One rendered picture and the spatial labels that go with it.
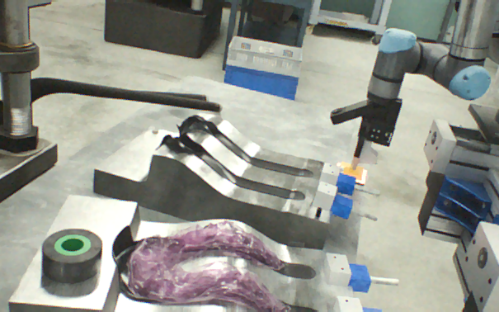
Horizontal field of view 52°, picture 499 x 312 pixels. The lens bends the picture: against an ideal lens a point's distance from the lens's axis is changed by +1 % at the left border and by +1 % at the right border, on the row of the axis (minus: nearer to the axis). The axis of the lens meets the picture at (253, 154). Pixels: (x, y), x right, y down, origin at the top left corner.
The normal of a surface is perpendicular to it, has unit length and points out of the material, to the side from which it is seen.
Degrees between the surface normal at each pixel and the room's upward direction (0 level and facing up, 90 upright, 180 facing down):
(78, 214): 0
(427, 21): 90
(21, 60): 90
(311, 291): 0
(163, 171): 90
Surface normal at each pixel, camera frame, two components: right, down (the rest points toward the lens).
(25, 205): 0.16, -0.89
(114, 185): -0.26, 0.39
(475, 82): 0.22, 0.47
